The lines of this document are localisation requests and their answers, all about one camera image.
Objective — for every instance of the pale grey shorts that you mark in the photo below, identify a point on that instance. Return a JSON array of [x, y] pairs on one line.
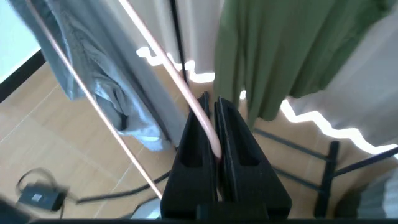
[[93, 62]]

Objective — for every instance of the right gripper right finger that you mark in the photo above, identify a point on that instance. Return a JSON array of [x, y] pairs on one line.
[[258, 186]]

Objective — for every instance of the beige curtain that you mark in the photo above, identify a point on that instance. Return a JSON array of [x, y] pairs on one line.
[[367, 93]]

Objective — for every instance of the black power adapter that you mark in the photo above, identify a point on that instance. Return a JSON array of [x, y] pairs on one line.
[[40, 197]]

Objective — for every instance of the black clothes rack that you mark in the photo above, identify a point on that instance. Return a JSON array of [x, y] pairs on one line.
[[326, 177]]

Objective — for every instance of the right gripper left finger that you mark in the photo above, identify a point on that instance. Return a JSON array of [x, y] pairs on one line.
[[192, 183]]

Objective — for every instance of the green long-sleeved shirt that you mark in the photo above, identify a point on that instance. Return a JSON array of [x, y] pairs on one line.
[[280, 46]]

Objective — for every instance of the pink clothes hanger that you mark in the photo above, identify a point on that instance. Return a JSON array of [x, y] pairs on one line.
[[174, 77]]

